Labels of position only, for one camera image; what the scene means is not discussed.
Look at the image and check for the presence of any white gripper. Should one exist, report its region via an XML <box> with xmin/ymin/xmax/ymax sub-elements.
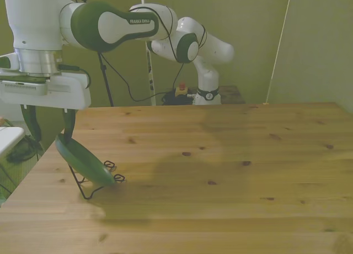
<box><xmin>0</xmin><ymin>71</ymin><xmax>92</xmax><ymax>145</ymax></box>

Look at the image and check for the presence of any green round plate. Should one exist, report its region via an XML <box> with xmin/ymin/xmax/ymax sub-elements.
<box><xmin>55</xmin><ymin>133</ymin><xmax>117</xmax><ymax>187</ymax></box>

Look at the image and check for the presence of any white folding table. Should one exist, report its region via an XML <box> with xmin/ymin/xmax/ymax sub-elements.
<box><xmin>0</xmin><ymin>126</ymin><xmax>25</xmax><ymax>195</ymax></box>

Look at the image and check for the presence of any black tripod stand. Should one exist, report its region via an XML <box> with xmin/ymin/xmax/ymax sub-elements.
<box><xmin>71</xmin><ymin>0</ymin><xmax>115</xmax><ymax>107</ymax></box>

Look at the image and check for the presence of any white partition edge strip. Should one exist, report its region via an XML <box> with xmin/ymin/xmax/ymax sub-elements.
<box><xmin>140</xmin><ymin>0</ymin><xmax>157</xmax><ymax>106</ymax></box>

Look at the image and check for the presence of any yellow emergency stop button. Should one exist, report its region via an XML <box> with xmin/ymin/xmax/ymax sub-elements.
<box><xmin>174</xmin><ymin>83</ymin><xmax>189</xmax><ymax>98</ymax></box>

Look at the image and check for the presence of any dark cable heap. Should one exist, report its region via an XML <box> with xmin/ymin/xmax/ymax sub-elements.
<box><xmin>6</xmin><ymin>134</ymin><xmax>45</xmax><ymax>164</ymax></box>

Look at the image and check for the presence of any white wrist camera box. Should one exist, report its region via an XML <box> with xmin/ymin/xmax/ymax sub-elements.
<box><xmin>0</xmin><ymin>80</ymin><xmax>49</xmax><ymax>97</ymax></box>

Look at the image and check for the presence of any black wire plate stand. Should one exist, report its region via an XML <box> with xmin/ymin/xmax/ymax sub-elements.
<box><xmin>67</xmin><ymin>160</ymin><xmax>126</xmax><ymax>201</ymax></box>

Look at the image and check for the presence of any black tripod cable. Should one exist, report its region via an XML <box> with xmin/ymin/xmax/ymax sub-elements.
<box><xmin>100</xmin><ymin>52</ymin><xmax>177</xmax><ymax>103</ymax></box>

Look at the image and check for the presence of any black cable bundle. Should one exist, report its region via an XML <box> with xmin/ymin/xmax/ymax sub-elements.
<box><xmin>161</xmin><ymin>91</ymin><xmax>197</xmax><ymax>106</ymax></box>

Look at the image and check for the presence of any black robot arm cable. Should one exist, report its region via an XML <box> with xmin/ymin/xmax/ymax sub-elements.
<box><xmin>134</xmin><ymin>6</ymin><xmax>208</xmax><ymax>96</ymax></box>

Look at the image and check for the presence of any white hanging cord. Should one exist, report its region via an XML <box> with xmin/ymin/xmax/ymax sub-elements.
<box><xmin>263</xmin><ymin>0</ymin><xmax>293</xmax><ymax>105</ymax></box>

